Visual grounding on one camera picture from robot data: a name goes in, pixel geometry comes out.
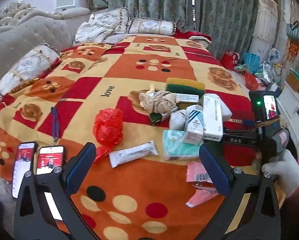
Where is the white snack bar wrapper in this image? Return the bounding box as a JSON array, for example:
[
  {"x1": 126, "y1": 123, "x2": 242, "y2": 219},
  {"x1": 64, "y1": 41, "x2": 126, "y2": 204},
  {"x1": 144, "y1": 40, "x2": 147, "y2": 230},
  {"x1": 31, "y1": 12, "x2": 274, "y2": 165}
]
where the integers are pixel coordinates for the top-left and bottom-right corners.
[{"x1": 109, "y1": 140, "x2": 159, "y2": 169}]

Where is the black smartphone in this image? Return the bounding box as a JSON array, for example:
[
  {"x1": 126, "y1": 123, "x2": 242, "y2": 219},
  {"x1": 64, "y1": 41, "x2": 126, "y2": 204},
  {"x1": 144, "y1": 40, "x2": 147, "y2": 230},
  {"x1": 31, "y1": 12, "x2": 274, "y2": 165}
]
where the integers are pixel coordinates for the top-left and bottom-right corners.
[
  {"x1": 36, "y1": 145, "x2": 65, "y2": 222},
  {"x1": 11, "y1": 141, "x2": 38, "y2": 200}
]

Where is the red plastic shopping bag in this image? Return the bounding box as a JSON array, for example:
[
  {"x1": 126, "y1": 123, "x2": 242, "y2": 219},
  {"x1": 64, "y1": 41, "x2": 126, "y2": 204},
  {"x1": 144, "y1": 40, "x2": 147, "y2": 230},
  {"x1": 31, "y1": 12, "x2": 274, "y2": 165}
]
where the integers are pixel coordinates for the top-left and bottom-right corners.
[{"x1": 244, "y1": 71, "x2": 260, "y2": 91}]

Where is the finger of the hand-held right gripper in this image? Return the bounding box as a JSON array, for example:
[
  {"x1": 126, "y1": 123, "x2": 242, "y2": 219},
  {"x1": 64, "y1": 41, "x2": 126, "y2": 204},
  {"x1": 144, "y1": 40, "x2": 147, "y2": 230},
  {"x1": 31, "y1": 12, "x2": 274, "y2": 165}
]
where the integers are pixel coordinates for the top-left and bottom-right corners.
[
  {"x1": 241, "y1": 119, "x2": 257, "y2": 128},
  {"x1": 223, "y1": 128, "x2": 259, "y2": 138}
]

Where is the brown box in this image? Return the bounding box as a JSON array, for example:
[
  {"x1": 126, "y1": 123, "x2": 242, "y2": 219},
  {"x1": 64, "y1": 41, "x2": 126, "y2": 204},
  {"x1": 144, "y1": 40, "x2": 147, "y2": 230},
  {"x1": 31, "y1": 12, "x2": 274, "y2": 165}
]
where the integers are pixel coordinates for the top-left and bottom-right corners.
[{"x1": 286, "y1": 71, "x2": 299, "y2": 92}]

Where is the yellow green sponge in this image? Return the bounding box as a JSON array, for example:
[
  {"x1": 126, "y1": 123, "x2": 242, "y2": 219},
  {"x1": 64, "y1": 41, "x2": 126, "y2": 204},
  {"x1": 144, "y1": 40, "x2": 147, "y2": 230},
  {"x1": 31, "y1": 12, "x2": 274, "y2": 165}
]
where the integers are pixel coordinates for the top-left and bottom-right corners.
[{"x1": 166, "y1": 78, "x2": 205, "y2": 98}]

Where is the red hanging ornament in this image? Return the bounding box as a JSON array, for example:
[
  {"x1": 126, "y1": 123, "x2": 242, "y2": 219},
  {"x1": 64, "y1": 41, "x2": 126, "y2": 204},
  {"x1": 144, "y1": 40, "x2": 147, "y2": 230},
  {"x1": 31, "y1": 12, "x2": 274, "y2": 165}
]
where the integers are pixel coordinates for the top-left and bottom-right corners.
[{"x1": 286, "y1": 40, "x2": 299, "y2": 63}]

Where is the white carton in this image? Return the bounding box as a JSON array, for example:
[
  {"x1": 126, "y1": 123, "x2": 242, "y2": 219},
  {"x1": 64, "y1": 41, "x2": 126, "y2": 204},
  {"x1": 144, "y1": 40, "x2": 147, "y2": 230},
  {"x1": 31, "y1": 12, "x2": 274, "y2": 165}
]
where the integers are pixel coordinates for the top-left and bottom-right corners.
[{"x1": 218, "y1": 97, "x2": 233, "y2": 121}]

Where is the white lace-covered column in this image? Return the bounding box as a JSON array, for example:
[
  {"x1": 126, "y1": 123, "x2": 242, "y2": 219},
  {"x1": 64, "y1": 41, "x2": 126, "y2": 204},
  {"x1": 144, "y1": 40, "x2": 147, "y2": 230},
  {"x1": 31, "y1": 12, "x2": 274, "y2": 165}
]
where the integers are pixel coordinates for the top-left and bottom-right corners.
[{"x1": 251, "y1": 0, "x2": 280, "y2": 63}]

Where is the beige paper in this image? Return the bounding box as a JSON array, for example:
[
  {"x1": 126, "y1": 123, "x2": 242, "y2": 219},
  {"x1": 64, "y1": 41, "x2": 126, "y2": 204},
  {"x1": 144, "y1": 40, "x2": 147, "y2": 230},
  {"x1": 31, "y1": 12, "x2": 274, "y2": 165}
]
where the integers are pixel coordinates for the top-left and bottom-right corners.
[{"x1": 138, "y1": 84, "x2": 181, "y2": 115}]

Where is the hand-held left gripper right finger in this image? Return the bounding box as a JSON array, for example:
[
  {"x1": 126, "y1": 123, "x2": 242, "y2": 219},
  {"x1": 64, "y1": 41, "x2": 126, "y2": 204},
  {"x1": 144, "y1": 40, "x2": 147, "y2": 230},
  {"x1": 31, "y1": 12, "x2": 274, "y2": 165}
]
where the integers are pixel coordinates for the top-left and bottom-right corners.
[{"x1": 199, "y1": 144, "x2": 282, "y2": 240}]

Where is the pink wrapper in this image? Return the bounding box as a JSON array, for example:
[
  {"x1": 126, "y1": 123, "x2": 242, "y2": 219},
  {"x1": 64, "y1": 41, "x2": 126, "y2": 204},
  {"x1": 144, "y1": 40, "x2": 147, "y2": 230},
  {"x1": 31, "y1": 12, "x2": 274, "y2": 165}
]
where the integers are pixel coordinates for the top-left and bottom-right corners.
[
  {"x1": 186, "y1": 160, "x2": 214, "y2": 183},
  {"x1": 186, "y1": 189, "x2": 226, "y2": 208}
]

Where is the white embroidered bolster pillow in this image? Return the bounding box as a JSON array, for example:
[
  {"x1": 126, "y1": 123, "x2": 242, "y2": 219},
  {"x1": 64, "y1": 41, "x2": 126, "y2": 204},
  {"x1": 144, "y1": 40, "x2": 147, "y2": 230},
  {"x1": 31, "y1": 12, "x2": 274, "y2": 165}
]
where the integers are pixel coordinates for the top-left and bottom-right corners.
[{"x1": 0, "y1": 44, "x2": 61, "y2": 98}]

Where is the red gift bag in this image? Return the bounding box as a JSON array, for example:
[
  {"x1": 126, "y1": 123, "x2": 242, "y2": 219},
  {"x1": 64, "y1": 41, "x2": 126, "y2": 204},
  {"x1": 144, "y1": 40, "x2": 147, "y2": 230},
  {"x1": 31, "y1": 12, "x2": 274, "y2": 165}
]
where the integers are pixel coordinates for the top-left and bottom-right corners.
[{"x1": 219, "y1": 51, "x2": 240, "y2": 71}]

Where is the white embroidered cushion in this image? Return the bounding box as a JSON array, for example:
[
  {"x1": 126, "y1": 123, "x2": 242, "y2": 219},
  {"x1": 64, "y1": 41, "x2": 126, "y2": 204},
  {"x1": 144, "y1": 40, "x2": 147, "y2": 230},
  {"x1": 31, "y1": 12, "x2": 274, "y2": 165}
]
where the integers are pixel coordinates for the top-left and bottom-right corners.
[
  {"x1": 128, "y1": 17, "x2": 176, "y2": 36},
  {"x1": 89, "y1": 7, "x2": 129, "y2": 34},
  {"x1": 74, "y1": 21, "x2": 115, "y2": 45}
]

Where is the striped tote bag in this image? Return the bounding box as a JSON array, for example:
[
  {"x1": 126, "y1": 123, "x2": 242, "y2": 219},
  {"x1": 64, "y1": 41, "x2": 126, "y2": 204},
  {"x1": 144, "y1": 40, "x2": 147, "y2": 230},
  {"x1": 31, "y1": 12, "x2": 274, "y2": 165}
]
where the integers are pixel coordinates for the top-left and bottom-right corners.
[{"x1": 286, "y1": 21, "x2": 299, "y2": 40}]

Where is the red cloth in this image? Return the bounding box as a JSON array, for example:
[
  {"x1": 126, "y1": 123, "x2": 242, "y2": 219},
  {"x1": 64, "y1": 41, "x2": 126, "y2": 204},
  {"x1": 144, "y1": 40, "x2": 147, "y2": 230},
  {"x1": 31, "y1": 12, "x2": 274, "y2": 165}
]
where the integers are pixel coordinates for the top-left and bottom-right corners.
[{"x1": 176, "y1": 30, "x2": 213, "y2": 43}]

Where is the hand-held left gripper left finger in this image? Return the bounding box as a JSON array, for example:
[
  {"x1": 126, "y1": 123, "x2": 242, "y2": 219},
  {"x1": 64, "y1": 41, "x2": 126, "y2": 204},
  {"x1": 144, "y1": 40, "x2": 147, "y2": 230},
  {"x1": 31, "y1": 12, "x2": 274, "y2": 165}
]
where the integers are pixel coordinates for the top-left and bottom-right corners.
[{"x1": 14, "y1": 142, "x2": 97, "y2": 240}]

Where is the person's right forearm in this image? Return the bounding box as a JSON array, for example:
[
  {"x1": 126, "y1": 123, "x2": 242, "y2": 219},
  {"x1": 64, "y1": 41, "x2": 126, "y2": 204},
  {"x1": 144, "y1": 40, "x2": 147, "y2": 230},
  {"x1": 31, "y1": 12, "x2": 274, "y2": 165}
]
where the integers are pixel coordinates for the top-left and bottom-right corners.
[{"x1": 279, "y1": 182, "x2": 299, "y2": 240}]

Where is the person's right hand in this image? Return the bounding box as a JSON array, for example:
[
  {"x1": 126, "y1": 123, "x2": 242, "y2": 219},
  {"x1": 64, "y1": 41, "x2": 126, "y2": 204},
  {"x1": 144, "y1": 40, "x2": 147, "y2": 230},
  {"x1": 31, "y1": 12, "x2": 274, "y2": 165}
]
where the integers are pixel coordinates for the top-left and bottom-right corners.
[{"x1": 261, "y1": 149, "x2": 299, "y2": 198}]

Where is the teal plastic bag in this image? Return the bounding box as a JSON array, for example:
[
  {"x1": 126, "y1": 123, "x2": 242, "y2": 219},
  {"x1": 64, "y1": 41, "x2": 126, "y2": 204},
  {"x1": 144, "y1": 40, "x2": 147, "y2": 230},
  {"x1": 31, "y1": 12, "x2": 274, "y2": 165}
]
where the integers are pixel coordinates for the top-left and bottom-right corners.
[{"x1": 243, "y1": 52, "x2": 261, "y2": 73}]

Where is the long white medicine box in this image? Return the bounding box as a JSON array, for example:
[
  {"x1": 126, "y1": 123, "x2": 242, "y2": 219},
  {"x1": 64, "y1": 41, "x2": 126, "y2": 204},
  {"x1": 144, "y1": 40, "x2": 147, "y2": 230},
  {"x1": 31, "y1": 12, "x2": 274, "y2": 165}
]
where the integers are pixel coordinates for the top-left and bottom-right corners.
[{"x1": 202, "y1": 94, "x2": 224, "y2": 141}]

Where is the silver foil bag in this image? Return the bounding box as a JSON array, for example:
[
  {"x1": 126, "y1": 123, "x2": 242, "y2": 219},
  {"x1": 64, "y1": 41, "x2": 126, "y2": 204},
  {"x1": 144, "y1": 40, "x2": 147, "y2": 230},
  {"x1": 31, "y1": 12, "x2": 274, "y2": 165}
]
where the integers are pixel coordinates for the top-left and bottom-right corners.
[{"x1": 261, "y1": 61, "x2": 274, "y2": 83}]

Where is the red orange printed blanket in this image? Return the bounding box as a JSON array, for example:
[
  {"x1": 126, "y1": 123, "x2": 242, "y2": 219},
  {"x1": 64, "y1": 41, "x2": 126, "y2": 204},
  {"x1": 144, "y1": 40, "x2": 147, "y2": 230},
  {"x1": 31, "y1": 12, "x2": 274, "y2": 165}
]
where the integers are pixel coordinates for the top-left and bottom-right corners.
[{"x1": 0, "y1": 34, "x2": 277, "y2": 240}]

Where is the teal tissue packet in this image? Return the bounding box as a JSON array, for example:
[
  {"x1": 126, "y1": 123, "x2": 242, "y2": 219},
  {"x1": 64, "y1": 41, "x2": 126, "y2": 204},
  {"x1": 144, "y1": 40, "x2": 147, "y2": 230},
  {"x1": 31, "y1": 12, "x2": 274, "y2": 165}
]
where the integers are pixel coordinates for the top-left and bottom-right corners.
[{"x1": 162, "y1": 129, "x2": 204, "y2": 161}]

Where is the white labelled box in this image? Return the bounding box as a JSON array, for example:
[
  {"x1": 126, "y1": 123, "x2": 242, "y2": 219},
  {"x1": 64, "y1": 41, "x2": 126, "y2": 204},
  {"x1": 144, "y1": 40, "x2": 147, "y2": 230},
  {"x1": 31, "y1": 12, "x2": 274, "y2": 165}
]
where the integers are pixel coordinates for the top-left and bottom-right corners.
[{"x1": 174, "y1": 93, "x2": 200, "y2": 104}]

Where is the blue-striped white box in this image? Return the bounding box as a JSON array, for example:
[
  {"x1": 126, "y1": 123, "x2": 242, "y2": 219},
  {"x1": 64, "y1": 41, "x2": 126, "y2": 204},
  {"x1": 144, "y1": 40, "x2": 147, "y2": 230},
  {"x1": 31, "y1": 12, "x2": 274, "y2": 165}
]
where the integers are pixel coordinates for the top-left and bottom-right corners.
[{"x1": 183, "y1": 110, "x2": 205, "y2": 145}]

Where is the white plastic bag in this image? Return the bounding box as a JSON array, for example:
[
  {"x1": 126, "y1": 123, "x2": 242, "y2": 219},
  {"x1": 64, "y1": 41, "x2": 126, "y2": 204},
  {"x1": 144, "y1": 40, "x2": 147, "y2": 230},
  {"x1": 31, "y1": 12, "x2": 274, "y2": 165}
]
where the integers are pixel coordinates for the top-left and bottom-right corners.
[
  {"x1": 169, "y1": 105, "x2": 197, "y2": 132},
  {"x1": 267, "y1": 47, "x2": 281, "y2": 66}
]

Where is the white television cabinet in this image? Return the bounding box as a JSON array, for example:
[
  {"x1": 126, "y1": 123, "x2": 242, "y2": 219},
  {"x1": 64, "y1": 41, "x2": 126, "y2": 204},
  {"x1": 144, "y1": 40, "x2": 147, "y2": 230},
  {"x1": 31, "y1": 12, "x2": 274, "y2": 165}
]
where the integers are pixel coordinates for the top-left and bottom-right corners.
[{"x1": 277, "y1": 80, "x2": 299, "y2": 170}]

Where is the small dark green box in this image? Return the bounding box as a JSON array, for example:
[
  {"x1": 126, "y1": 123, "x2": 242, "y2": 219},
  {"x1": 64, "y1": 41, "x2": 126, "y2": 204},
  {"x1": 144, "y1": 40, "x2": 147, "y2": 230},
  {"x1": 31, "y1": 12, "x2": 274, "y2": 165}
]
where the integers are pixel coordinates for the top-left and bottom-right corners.
[{"x1": 149, "y1": 106, "x2": 179, "y2": 126}]

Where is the blue strap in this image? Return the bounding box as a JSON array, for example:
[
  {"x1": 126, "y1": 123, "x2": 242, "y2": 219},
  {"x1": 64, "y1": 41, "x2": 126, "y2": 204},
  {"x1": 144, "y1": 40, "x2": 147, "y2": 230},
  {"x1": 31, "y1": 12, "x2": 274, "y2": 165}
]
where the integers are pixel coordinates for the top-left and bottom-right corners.
[{"x1": 51, "y1": 107, "x2": 61, "y2": 142}]

